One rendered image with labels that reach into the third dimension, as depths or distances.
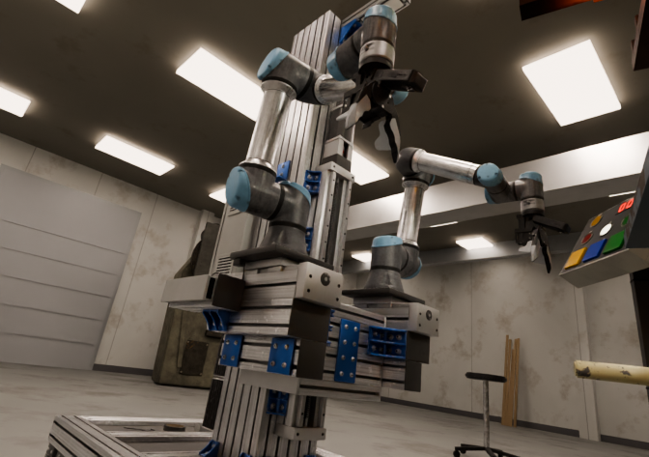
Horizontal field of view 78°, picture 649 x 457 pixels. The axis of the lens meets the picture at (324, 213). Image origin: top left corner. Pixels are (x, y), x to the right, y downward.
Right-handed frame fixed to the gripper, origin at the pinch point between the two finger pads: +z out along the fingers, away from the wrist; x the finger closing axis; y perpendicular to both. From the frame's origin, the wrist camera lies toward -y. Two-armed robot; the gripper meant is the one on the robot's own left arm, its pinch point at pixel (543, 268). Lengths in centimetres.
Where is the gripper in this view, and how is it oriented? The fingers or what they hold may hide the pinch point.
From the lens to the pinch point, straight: 152.7
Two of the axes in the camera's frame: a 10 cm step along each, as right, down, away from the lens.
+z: -1.3, 9.2, -3.6
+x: -7.0, -3.4, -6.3
